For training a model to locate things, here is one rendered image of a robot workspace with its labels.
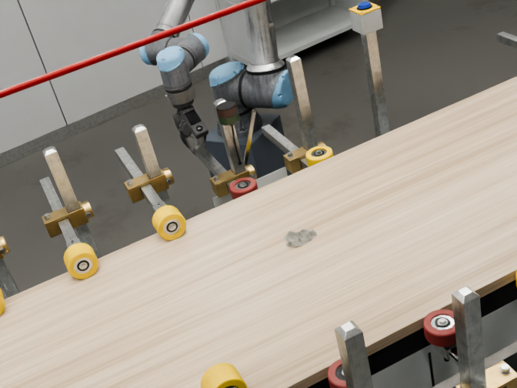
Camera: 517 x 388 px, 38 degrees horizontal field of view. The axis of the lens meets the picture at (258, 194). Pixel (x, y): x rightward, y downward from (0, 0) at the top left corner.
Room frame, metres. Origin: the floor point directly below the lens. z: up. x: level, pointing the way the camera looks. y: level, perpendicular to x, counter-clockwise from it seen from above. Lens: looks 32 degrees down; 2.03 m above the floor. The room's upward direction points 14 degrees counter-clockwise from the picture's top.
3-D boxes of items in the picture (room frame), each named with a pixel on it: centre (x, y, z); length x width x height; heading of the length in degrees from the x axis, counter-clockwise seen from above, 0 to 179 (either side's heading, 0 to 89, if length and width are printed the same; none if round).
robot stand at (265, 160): (2.84, 0.00, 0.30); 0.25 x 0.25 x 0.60; 53
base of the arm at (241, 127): (2.84, 0.00, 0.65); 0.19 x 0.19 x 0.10
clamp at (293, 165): (2.09, -0.18, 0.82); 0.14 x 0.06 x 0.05; 107
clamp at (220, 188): (2.01, 0.06, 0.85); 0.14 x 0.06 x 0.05; 107
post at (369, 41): (2.17, -0.45, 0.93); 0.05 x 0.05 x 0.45; 17
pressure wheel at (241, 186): (1.87, 0.04, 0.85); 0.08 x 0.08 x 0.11
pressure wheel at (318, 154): (1.94, -0.20, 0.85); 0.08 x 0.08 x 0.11
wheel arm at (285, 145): (2.13, -0.15, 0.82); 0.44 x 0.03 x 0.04; 17
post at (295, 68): (2.10, -0.20, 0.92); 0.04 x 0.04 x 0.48; 17
